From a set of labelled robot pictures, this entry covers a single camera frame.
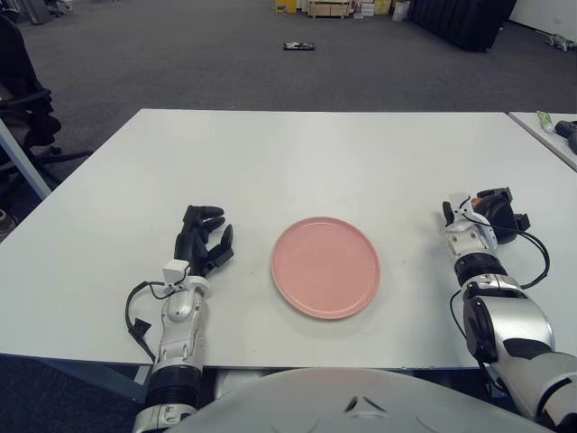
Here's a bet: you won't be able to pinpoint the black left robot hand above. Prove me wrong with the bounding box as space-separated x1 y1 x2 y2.
173 205 236 278

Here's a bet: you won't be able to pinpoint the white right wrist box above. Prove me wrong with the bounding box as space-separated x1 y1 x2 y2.
445 192 480 226

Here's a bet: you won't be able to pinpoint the grey robot torso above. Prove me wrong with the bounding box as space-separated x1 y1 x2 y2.
178 365 549 433

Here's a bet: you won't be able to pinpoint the stacked cardboard boxes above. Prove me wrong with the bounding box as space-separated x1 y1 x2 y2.
352 0 392 18

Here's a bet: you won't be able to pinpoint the pink round plate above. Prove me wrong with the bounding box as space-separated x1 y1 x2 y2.
270 216 382 320

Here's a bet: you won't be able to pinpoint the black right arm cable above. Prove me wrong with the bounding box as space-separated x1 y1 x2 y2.
459 207 552 290

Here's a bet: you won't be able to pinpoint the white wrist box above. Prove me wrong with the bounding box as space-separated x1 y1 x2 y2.
161 259 190 288
445 192 480 226

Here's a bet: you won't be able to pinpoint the black office chair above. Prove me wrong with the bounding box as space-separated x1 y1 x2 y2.
0 13 91 181

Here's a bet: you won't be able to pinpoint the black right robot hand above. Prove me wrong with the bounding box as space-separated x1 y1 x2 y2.
475 185 529 247

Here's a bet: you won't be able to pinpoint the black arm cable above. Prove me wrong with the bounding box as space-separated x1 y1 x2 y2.
124 280 170 362
459 207 552 290

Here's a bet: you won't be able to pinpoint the light blue table leg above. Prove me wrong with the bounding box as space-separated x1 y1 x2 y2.
0 119 53 200

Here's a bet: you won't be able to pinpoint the wooden pallet crate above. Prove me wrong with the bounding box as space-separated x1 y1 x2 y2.
307 0 353 20

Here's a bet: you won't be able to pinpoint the small grey robot dog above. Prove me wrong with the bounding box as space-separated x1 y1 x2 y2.
544 33 577 51

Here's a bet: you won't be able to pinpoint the black curtain partition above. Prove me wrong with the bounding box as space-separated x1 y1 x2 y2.
408 0 518 53

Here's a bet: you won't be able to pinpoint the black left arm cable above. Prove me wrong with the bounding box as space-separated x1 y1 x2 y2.
124 280 170 362

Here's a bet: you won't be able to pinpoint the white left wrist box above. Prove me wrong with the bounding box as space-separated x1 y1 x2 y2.
161 259 190 288

